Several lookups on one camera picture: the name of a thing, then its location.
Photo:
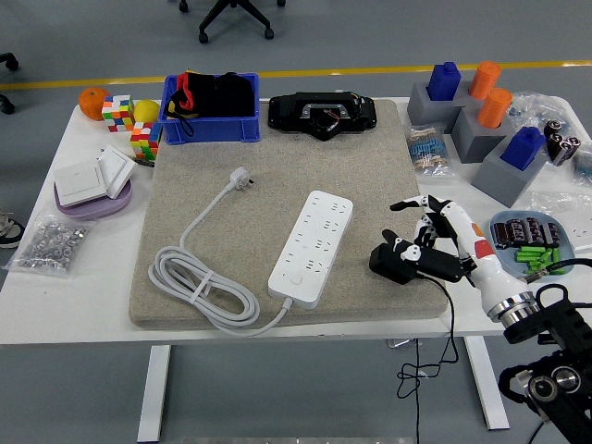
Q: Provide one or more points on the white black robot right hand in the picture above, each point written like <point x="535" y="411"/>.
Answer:
<point x="490" y="273"/>

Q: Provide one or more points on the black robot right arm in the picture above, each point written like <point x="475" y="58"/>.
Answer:
<point x="564" y="319"/>

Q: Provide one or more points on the green batteries pile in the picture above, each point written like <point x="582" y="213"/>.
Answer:
<point x="532" y="252"/>

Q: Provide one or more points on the light blue plate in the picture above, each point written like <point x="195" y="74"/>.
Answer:
<point x="568" y="245"/>

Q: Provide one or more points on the grey block holder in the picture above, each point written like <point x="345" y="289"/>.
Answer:
<point x="499" y="182"/>
<point x="472" y="141"/>
<point x="464" y="96"/>
<point x="423" y="111"/>

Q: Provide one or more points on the white table leg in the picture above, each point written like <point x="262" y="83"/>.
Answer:
<point x="155" y="393"/>
<point x="478" y="370"/>

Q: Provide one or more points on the clear plastic bag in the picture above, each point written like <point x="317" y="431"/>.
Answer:
<point x="562" y="203"/>

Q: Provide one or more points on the blue square block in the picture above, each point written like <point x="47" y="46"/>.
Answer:
<point x="522" y="148"/>
<point x="443" y="83"/>

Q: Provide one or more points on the bag of blue resistors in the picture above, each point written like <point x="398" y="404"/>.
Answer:
<point x="427" y="152"/>

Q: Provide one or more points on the bag of blue parts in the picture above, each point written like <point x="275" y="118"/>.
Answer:
<point x="585" y="164"/>

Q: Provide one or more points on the bag of black capacitors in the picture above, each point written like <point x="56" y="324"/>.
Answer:
<point x="562" y="143"/>

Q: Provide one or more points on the orange cylinder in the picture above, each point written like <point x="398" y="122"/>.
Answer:
<point x="494" y="108"/>
<point x="484" y="81"/>

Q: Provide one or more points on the clear bag of small parts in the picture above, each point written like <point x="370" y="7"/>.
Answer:
<point x="532" y="108"/>

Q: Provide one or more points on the grey-brown mat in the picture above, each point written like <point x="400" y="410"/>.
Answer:
<point x="277" y="152"/>

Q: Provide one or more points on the black electronic device housing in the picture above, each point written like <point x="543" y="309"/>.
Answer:
<point x="287" y="111"/>

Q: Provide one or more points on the blue plastic bin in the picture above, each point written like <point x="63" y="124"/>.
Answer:
<point x="208" y="129"/>

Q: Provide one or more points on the black red fabric bundle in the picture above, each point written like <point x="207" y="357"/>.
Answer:
<point x="222" y="94"/>

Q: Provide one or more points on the small dark metal part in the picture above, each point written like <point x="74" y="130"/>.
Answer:
<point x="144" y="163"/>

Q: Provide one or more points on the colourful puzzle cube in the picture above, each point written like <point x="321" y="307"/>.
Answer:
<point x="144" y="141"/>
<point x="118" y="113"/>

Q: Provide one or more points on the black office chair base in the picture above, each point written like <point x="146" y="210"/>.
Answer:
<point x="11" y="62"/>
<point x="204" y="37"/>

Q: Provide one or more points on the yellow lemon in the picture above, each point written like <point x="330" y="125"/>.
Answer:
<point x="145" y="111"/>

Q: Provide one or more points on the purple tray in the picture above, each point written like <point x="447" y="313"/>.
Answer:
<point x="92" y="210"/>

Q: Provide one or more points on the orange fruit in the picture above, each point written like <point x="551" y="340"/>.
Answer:
<point x="90" y="104"/>

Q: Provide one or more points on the bag of metal nuts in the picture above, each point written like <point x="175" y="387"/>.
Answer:
<point x="48" y="240"/>

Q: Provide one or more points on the grey white shoe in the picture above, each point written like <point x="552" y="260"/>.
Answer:
<point x="9" y="233"/>

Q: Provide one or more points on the metal bracket under table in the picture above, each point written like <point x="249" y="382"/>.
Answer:
<point x="398" y="343"/>

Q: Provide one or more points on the white wall switch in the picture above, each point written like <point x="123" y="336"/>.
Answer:
<point x="115" y="168"/>
<point x="78" y="182"/>

